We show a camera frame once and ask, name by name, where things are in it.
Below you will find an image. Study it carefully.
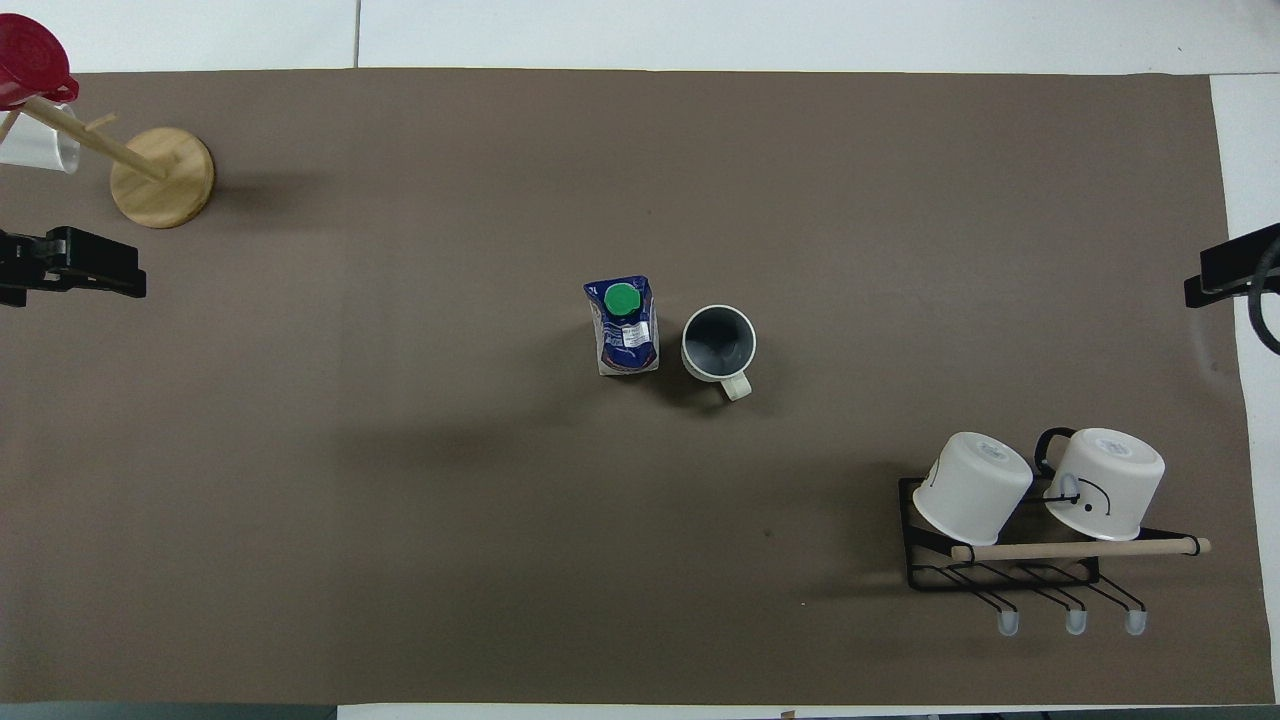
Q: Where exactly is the blue milk carton green cap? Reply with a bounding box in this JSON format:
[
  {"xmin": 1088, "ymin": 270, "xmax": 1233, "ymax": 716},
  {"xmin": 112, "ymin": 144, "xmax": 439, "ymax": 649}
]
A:
[{"xmin": 583, "ymin": 276, "xmax": 661, "ymax": 378}]

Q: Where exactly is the white cup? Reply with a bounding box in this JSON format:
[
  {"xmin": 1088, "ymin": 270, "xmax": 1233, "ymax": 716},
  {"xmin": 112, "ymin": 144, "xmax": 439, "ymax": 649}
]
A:
[{"xmin": 0, "ymin": 103, "xmax": 83, "ymax": 175}]

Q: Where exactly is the red cup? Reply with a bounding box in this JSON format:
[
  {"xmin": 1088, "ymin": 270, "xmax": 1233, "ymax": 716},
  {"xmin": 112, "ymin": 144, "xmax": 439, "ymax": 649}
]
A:
[{"xmin": 0, "ymin": 13, "xmax": 80, "ymax": 111}]

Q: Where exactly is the white mug grey inside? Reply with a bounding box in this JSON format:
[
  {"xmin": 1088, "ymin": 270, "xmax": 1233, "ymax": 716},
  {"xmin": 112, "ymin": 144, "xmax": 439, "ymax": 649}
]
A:
[{"xmin": 681, "ymin": 304, "xmax": 758, "ymax": 403}]

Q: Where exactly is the plain white mug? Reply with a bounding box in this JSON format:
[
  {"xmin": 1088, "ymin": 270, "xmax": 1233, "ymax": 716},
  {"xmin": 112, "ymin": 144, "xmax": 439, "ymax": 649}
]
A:
[{"xmin": 911, "ymin": 431, "xmax": 1034, "ymax": 548}]

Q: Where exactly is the white mug face print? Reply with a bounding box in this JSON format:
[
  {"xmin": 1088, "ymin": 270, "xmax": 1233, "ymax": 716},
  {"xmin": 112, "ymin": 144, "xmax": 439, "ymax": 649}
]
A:
[{"xmin": 1034, "ymin": 427, "xmax": 1167, "ymax": 543}]

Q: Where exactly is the wooden mug tree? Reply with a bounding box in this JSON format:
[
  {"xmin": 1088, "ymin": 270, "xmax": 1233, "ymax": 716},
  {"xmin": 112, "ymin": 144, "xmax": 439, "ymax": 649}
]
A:
[{"xmin": 0, "ymin": 95, "xmax": 216, "ymax": 230}]

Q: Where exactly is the black stand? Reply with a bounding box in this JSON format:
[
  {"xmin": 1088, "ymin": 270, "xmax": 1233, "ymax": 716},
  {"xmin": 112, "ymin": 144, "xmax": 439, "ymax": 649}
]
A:
[
  {"xmin": 1184, "ymin": 222, "xmax": 1280, "ymax": 310},
  {"xmin": 0, "ymin": 226, "xmax": 148, "ymax": 308}
]

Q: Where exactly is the black wire rack wooden bar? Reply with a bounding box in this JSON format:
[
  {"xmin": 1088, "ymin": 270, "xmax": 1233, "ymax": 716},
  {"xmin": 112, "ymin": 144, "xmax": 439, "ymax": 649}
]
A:
[{"xmin": 897, "ymin": 476, "xmax": 1212, "ymax": 638}]

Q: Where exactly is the black cable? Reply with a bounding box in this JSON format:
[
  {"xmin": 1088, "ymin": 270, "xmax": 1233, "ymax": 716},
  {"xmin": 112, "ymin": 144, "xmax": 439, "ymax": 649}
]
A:
[{"xmin": 1244, "ymin": 238, "xmax": 1280, "ymax": 357}]

